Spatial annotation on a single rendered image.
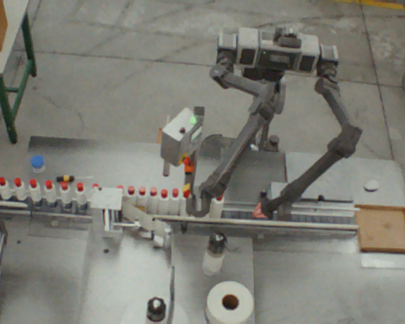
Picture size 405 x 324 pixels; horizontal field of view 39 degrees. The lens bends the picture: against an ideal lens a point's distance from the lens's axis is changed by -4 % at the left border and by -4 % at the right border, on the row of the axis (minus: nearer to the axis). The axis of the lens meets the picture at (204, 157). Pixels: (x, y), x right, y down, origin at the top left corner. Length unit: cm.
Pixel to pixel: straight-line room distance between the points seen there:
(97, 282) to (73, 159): 75
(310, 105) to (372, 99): 57
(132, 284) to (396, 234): 140
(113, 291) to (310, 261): 98
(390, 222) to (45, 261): 179
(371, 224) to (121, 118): 211
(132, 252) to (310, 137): 213
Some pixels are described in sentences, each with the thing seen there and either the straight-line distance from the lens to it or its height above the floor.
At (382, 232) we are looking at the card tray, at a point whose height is 83.
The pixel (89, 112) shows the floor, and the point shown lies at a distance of 444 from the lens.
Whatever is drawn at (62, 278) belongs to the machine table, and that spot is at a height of 83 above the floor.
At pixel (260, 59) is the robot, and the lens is 284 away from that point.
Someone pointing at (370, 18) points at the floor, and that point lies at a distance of 575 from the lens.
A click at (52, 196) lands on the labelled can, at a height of 100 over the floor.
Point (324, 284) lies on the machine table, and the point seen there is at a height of 83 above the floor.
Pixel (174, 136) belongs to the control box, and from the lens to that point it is 242.
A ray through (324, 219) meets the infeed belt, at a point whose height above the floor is 88.
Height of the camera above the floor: 338
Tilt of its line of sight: 53 degrees down
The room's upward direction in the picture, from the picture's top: 10 degrees clockwise
